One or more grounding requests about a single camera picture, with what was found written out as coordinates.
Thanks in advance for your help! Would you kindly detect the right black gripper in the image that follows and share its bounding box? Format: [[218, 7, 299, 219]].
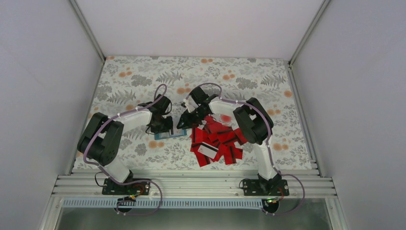
[[177, 107, 209, 129]]

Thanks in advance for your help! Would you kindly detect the teal card holder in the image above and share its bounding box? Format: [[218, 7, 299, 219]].
[[154, 127, 187, 140]]

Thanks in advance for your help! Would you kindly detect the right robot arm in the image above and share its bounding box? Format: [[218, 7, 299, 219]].
[[177, 85, 282, 195]]

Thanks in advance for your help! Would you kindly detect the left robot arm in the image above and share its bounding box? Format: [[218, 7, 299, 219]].
[[77, 94, 173, 194]]

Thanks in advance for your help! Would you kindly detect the pile of red cards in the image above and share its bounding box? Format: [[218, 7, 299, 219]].
[[190, 116, 247, 167]]

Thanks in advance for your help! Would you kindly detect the white card under stripe card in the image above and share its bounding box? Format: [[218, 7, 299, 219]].
[[198, 142, 218, 159]]

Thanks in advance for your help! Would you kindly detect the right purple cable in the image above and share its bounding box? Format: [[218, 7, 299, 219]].
[[185, 82, 305, 217]]

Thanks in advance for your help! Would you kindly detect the purple cable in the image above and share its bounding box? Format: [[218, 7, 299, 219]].
[[83, 83, 168, 217], [185, 82, 305, 217]]

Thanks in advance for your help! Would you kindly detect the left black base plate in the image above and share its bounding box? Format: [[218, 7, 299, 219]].
[[101, 179, 150, 196]]

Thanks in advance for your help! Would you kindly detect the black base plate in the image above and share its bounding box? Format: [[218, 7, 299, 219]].
[[238, 178, 290, 196], [101, 179, 150, 196]]

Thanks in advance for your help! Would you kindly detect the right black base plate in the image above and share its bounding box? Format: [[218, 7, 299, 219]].
[[238, 178, 290, 196]]

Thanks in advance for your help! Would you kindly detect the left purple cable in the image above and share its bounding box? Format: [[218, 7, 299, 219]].
[[83, 83, 168, 217]]

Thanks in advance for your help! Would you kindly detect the aluminium rail frame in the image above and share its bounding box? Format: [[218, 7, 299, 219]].
[[52, 169, 337, 198]]

